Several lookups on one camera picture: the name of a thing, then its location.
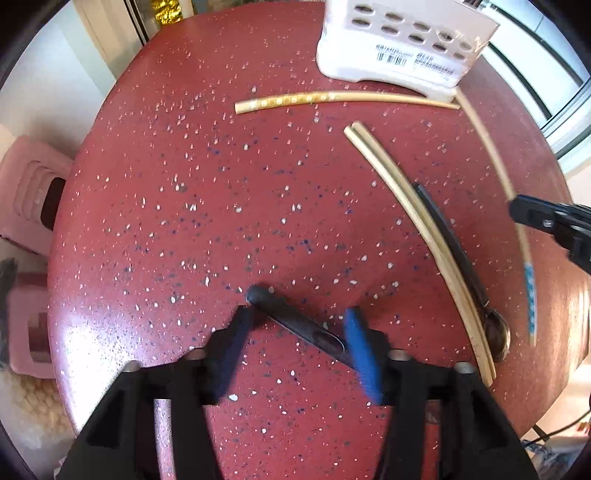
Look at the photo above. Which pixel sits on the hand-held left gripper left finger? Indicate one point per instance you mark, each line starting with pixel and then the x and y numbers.
pixel 231 355

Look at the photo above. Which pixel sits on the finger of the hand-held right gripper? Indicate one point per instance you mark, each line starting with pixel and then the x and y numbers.
pixel 538 213

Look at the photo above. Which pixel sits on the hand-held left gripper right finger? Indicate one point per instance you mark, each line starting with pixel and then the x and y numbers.
pixel 364 355

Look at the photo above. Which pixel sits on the black plastic spoon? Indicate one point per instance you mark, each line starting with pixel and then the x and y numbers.
pixel 455 249
pixel 286 314

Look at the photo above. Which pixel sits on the blue dotted pale chopstick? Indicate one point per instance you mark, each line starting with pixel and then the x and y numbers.
pixel 531 295

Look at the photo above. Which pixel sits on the white plastic utensil holder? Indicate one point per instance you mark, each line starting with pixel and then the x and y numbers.
pixel 355 50

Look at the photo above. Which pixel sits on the yellow dotted pale chopstick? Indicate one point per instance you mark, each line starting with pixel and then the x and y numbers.
pixel 295 99

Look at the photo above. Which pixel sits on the cream knobbly mat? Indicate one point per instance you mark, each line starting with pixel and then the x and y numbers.
pixel 37 406

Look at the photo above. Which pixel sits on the low pink plastic stool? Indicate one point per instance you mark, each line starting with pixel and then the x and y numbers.
pixel 21 323

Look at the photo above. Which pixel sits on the stack of pink plastic stools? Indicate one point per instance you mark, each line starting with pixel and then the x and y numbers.
pixel 27 184

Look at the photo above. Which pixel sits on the gold foil bag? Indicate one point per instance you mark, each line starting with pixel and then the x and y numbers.
pixel 168 9

